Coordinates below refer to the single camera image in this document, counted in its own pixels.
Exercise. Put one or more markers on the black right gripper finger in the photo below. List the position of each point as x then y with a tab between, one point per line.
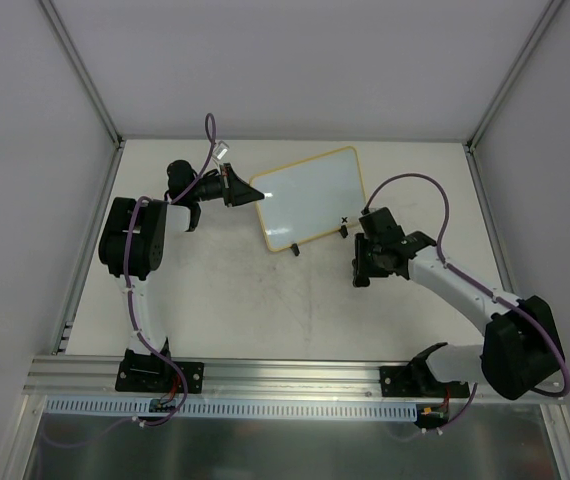
362	276
361	262

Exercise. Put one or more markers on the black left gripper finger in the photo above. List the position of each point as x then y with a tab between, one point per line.
233	186
244	197

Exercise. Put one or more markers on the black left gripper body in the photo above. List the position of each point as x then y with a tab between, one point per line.
228	185

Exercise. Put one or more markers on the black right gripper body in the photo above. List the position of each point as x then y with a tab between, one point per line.
361	261

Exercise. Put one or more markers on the yellow framed small whiteboard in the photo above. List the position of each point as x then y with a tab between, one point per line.
309	199

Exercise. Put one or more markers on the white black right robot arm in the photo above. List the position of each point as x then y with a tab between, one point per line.
521	347

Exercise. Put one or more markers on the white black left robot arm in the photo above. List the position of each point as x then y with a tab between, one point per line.
131	246

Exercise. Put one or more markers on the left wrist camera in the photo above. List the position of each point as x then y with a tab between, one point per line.
220	150

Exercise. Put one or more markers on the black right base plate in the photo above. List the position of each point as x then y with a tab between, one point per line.
416	381

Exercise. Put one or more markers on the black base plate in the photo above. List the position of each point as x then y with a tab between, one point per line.
147	373
416	381

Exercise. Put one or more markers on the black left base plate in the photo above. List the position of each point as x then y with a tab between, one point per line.
147	373

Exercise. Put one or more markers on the left aluminium frame post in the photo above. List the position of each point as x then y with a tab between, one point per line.
73	56

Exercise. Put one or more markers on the aluminium frame post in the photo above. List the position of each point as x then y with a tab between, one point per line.
516	68
73	56

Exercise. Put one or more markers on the right aluminium frame post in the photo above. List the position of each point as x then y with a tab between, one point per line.
516	68

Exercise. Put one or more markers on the aluminium mounting rail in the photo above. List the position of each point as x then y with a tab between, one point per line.
223	378

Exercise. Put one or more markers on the white slotted cable duct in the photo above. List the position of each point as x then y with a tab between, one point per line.
234	408

